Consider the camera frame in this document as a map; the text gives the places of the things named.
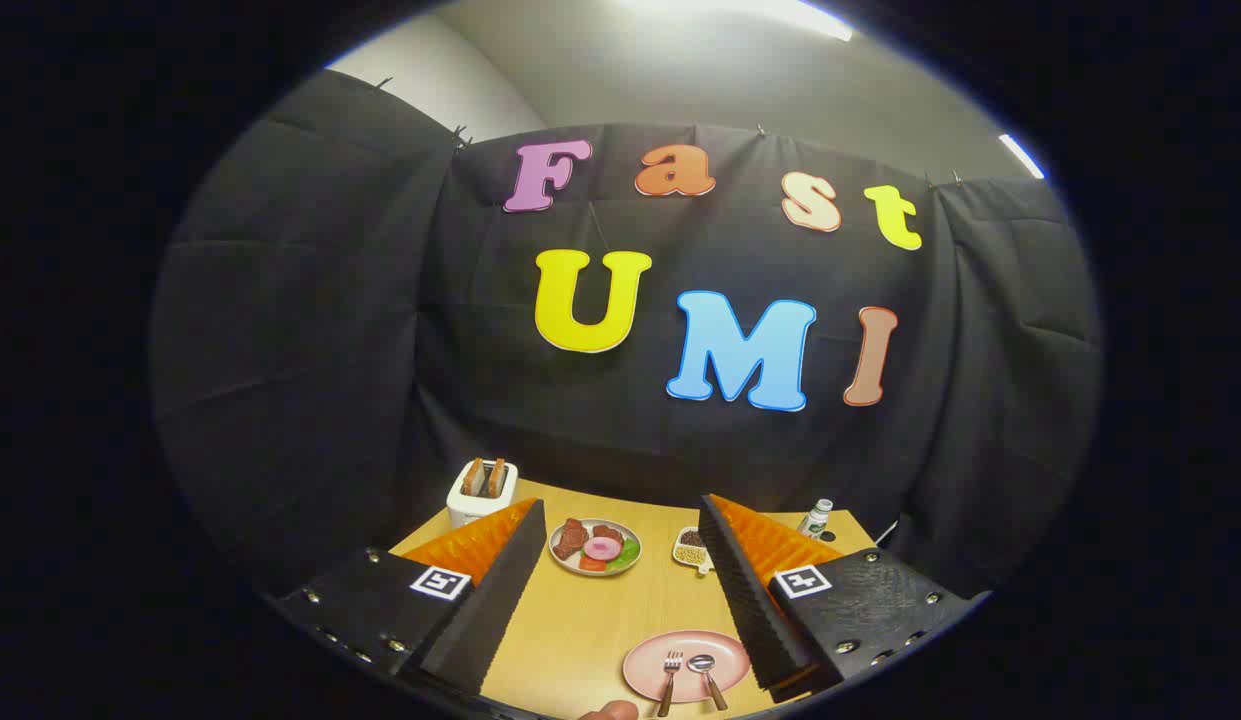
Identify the white divided dish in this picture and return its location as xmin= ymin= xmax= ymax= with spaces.
xmin=672 ymin=526 xmax=717 ymax=577

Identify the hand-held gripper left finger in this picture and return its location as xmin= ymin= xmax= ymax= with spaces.
xmin=270 ymin=497 xmax=548 ymax=696

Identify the metal spoon with brown handle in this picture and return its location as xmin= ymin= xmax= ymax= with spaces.
xmin=687 ymin=654 xmax=729 ymax=712

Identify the metal fork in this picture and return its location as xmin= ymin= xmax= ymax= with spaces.
xmin=657 ymin=651 xmax=684 ymax=718

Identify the ceiling light strip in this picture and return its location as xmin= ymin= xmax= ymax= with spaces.
xmin=998 ymin=133 xmax=1046 ymax=181

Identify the grey plate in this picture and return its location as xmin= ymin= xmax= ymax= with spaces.
xmin=548 ymin=517 xmax=643 ymax=578

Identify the pink plate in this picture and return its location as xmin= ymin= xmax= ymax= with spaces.
xmin=622 ymin=630 xmax=753 ymax=704

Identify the white toaster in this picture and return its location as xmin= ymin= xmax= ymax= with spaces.
xmin=446 ymin=458 xmax=519 ymax=530

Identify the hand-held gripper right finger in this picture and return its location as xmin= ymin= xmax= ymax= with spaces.
xmin=698 ymin=493 xmax=981 ymax=704

